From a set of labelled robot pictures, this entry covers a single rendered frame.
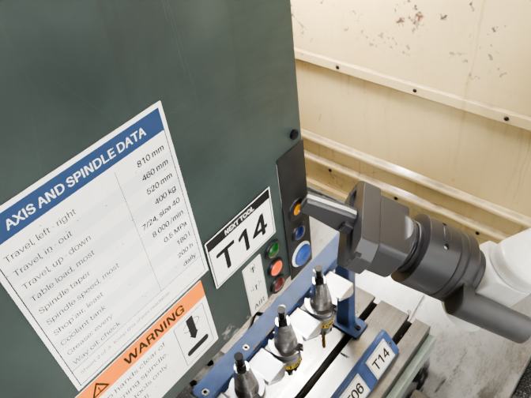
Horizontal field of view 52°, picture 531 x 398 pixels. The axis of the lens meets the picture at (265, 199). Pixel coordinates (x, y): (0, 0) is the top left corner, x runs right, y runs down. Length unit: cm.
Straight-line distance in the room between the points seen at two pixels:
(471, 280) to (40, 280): 46
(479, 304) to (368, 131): 94
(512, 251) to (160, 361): 41
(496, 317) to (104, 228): 44
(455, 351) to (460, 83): 71
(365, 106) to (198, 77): 108
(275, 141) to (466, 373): 114
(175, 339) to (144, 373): 4
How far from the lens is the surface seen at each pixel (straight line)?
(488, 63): 127
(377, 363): 135
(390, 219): 64
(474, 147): 140
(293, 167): 60
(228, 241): 56
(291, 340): 101
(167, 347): 57
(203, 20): 44
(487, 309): 67
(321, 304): 106
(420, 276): 64
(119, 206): 43
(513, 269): 68
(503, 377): 159
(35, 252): 41
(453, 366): 159
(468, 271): 66
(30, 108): 36
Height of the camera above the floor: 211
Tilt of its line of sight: 43 degrees down
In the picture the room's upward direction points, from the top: 9 degrees counter-clockwise
